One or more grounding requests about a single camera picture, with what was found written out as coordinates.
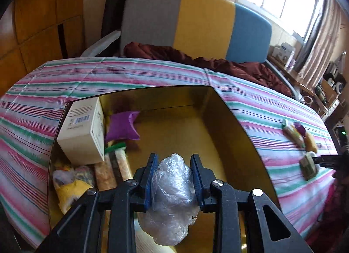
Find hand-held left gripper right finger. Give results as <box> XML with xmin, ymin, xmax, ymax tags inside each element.
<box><xmin>190</xmin><ymin>154</ymin><xmax>314</xmax><ymax>253</ymax></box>

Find patterned beige curtain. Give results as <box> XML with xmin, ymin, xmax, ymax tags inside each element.
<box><xmin>298</xmin><ymin>0</ymin><xmax>344</xmax><ymax>84</ymax></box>

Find purple snack packet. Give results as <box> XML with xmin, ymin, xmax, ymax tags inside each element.
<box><xmin>294</xmin><ymin>122</ymin><xmax>307</xmax><ymax>136</ymax></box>
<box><xmin>104</xmin><ymin>110</ymin><xmax>141</xmax><ymax>143</ymax></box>

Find wooden desk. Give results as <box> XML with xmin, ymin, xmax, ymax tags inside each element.
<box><xmin>267</xmin><ymin>46</ymin><xmax>341</xmax><ymax>122</ymax></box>

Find black device with green light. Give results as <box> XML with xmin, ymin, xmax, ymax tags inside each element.
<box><xmin>334</xmin><ymin>123</ymin><xmax>349</xmax><ymax>147</ymax></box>

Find gold storage box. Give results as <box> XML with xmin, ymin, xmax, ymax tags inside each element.
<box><xmin>48</xmin><ymin>85</ymin><xmax>281</xmax><ymax>253</ymax></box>

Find clear plastic bag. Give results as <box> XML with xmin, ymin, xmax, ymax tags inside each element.
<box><xmin>138</xmin><ymin>153</ymin><xmax>201</xmax><ymax>245</ymax></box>

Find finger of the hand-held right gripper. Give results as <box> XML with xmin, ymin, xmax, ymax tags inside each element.
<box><xmin>312</xmin><ymin>155</ymin><xmax>339</xmax><ymax>169</ymax></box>

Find orange grain bar packet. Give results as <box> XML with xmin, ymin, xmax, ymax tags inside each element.
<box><xmin>94</xmin><ymin>141</ymin><xmax>131</xmax><ymax>192</ymax></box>

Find dark red clothing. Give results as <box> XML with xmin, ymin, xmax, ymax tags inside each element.
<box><xmin>308</xmin><ymin>177</ymin><xmax>349</xmax><ymax>253</ymax></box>

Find maroon cloth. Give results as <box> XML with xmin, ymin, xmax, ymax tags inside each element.
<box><xmin>123</xmin><ymin>41</ymin><xmax>292</xmax><ymax>96</ymax></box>

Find wooden wardrobe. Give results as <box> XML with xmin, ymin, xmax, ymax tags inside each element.
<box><xmin>0</xmin><ymin>0</ymin><xmax>86</xmax><ymax>79</ymax></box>

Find green and yellow snack packet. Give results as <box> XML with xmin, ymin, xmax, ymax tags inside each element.
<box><xmin>282</xmin><ymin>118</ymin><xmax>304</xmax><ymax>148</ymax></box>

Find grey yellow blue chair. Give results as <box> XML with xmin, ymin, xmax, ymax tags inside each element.
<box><xmin>80</xmin><ymin>0</ymin><xmax>300</xmax><ymax>101</ymax></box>

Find white barcode carton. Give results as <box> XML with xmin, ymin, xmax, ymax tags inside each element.
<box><xmin>56</xmin><ymin>97</ymin><xmax>105</xmax><ymax>165</ymax></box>

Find yellow patterned packet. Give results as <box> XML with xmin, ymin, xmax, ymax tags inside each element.
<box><xmin>52</xmin><ymin>164</ymin><xmax>96</xmax><ymax>215</ymax></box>

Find black upright panel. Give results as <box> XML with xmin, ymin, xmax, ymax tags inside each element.
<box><xmin>100</xmin><ymin>0</ymin><xmax>133</xmax><ymax>57</ymax></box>

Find white box on desk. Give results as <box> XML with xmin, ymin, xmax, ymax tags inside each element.
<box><xmin>273</xmin><ymin>41</ymin><xmax>296</xmax><ymax>64</ymax></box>

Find striped bed sheet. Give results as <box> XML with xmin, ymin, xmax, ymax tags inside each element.
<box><xmin>0</xmin><ymin>57</ymin><xmax>344</xmax><ymax>248</ymax></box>

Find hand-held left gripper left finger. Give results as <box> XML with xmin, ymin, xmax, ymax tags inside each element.
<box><xmin>35</xmin><ymin>153</ymin><xmax>159</xmax><ymax>253</ymax></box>

